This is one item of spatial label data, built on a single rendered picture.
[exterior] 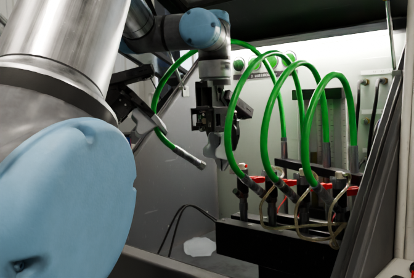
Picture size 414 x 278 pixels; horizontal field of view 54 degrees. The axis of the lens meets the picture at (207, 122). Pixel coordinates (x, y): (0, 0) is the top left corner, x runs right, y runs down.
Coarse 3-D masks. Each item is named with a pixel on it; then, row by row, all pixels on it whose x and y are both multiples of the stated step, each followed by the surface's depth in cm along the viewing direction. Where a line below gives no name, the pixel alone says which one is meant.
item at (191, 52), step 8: (232, 40) 104; (240, 40) 105; (248, 48) 106; (184, 56) 98; (176, 64) 97; (264, 64) 109; (168, 72) 96; (272, 72) 109; (160, 80) 96; (272, 80) 110; (160, 88) 95; (280, 96) 111; (152, 104) 95; (280, 104) 111; (280, 112) 112; (280, 120) 112; (160, 136) 96; (168, 144) 96
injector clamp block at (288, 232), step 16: (224, 224) 96; (240, 224) 94; (256, 224) 94; (288, 224) 93; (224, 240) 96; (240, 240) 93; (256, 240) 90; (272, 240) 88; (288, 240) 85; (304, 240) 82; (336, 240) 81; (240, 256) 93; (256, 256) 91; (272, 256) 88; (288, 256) 85; (304, 256) 83; (320, 256) 80; (336, 256) 78; (272, 272) 88; (288, 272) 85; (304, 272) 83; (320, 272) 81
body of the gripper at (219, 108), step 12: (204, 84) 89; (216, 84) 90; (228, 84) 92; (204, 96) 91; (216, 96) 92; (192, 108) 92; (204, 108) 90; (216, 108) 89; (192, 120) 93; (204, 120) 92; (216, 120) 90
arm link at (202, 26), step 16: (176, 16) 82; (192, 16) 78; (208, 16) 78; (176, 32) 81; (192, 32) 78; (208, 32) 78; (224, 32) 86; (176, 48) 84; (192, 48) 83; (208, 48) 84
